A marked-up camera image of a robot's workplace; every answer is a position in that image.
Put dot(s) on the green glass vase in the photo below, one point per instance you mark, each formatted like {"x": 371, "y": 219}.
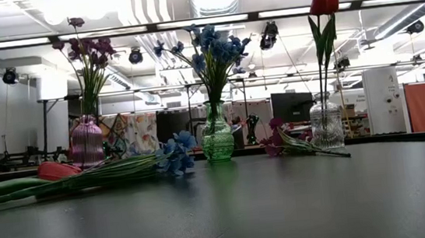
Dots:
{"x": 218, "y": 142}

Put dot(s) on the grey partition panel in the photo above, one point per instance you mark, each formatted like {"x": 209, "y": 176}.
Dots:
{"x": 262, "y": 110}

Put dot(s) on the black background table frame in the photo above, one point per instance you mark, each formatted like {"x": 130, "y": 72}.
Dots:
{"x": 45, "y": 123}

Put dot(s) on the brown cardboard box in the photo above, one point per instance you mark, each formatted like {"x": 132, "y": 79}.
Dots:
{"x": 349, "y": 110}

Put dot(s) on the blue artificial flower bunch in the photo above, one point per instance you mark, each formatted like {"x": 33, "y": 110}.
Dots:
{"x": 178, "y": 153}
{"x": 213, "y": 46}

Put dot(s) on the black overhead light bar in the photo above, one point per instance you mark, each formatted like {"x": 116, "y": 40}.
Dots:
{"x": 151, "y": 27}

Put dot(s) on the black background robot arm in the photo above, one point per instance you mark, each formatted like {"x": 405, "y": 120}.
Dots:
{"x": 252, "y": 128}

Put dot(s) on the clear glass vase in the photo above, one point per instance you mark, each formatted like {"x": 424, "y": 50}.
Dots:
{"x": 326, "y": 127}

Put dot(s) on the black partition panel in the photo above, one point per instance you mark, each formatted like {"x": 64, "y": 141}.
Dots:
{"x": 176, "y": 130}

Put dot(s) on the purple artificial flower bunch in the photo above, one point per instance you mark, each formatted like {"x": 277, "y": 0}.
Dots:
{"x": 92, "y": 48}
{"x": 274, "y": 148}

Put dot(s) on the floral patterned cloth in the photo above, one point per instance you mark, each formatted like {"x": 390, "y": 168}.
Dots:
{"x": 143, "y": 133}

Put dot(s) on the white cabinet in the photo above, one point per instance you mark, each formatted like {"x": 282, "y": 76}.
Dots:
{"x": 382, "y": 91}

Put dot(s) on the purple glass vase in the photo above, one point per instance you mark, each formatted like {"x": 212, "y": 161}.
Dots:
{"x": 87, "y": 146}

